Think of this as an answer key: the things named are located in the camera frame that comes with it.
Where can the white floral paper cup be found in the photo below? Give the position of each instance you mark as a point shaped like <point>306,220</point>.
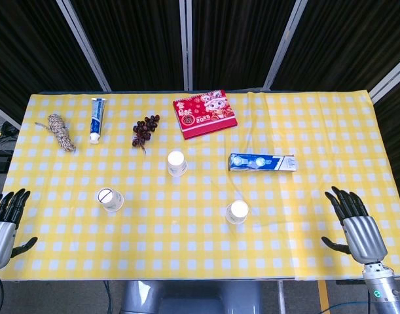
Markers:
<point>177,163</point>

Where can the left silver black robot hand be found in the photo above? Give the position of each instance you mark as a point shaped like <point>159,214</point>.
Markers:
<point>1,238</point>

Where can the dark red grape bunch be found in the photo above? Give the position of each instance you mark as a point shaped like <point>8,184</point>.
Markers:
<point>142,129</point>

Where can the grey robot torso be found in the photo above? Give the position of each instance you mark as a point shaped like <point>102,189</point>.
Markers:
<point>186,299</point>

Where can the red desk calendar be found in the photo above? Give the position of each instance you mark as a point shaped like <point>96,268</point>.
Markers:
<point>204,114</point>

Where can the white green-flower paper cup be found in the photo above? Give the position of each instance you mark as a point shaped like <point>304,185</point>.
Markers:
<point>236,212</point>

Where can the blue white toothpaste box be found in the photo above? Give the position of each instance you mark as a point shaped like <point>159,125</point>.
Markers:
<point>262,162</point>

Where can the blue white toothpaste tube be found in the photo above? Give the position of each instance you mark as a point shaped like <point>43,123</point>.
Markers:
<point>97,119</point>

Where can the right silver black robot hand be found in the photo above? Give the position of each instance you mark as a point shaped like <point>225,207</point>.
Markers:
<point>365,237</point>

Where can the paper cup with line mark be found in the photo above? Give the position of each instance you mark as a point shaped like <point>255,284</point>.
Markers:
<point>110,199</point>

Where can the grey table leg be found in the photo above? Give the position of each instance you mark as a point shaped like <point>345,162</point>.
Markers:
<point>281,297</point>

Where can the white screen frame post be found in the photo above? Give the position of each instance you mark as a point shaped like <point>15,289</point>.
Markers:
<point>284,45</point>
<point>389,76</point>
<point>85,49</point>
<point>186,45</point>
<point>5,116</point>

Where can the yellow white checked tablecloth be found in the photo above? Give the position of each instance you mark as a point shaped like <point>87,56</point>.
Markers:
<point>199,238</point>

